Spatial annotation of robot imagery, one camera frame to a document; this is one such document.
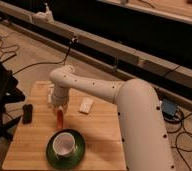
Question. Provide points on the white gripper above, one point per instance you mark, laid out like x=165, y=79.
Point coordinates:
x=60, y=97

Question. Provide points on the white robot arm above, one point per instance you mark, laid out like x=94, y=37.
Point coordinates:
x=146, y=145

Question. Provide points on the small white bottle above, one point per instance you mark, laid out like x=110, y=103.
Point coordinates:
x=50, y=91

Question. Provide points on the white rectangular sponge block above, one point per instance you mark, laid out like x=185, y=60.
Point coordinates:
x=86, y=105

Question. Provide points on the black rectangular object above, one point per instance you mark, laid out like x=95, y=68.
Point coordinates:
x=27, y=113

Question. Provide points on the white cup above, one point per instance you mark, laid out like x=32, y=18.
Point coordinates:
x=64, y=145

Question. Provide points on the green saucer plate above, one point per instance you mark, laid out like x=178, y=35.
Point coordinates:
x=66, y=163

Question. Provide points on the black chair frame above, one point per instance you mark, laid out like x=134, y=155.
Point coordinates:
x=0, y=96

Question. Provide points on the long metal rail beam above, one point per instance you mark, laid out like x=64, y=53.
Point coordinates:
x=148, y=45

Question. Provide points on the white object on rail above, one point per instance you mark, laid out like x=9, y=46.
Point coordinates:
x=47, y=15

